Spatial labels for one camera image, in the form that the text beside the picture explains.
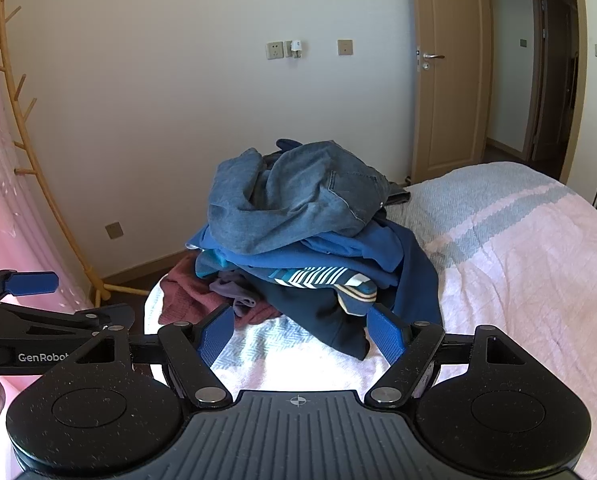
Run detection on wooden coat rack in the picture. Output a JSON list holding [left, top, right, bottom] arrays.
[[0, 0, 149, 306]]

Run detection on pink curtain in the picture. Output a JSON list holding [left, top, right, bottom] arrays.
[[0, 0, 102, 411]]

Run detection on pink and grey bed blanket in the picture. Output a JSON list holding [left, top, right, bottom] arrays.
[[143, 160, 597, 480]]

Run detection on dark wooden door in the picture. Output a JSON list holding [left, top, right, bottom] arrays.
[[531, 0, 579, 166]]

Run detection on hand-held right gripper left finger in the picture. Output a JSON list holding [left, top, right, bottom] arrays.
[[53, 304, 235, 408]]

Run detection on light wooden door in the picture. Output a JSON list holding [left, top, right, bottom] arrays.
[[411, 0, 494, 183]]

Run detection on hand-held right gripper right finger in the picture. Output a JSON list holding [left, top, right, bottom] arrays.
[[363, 304, 542, 408]]

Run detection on striped navy garment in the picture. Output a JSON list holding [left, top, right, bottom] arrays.
[[266, 265, 379, 318]]

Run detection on maroon garment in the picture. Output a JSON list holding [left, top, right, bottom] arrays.
[[158, 255, 284, 331]]

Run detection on grey purple garment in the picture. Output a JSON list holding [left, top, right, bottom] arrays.
[[208, 272, 259, 318]]

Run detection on silver door handle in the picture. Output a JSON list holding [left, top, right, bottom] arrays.
[[417, 46, 445, 71]]

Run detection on blue denim jeans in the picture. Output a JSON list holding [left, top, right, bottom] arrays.
[[207, 139, 394, 256]]

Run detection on teal garment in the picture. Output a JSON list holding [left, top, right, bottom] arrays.
[[196, 252, 239, 281]]

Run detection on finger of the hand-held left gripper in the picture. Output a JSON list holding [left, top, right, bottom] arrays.
[[0, 303, 136, 342], [0, 265, 60, 306]]

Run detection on dark grey garment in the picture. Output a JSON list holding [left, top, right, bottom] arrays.
[[381, 180, 412, 208]]

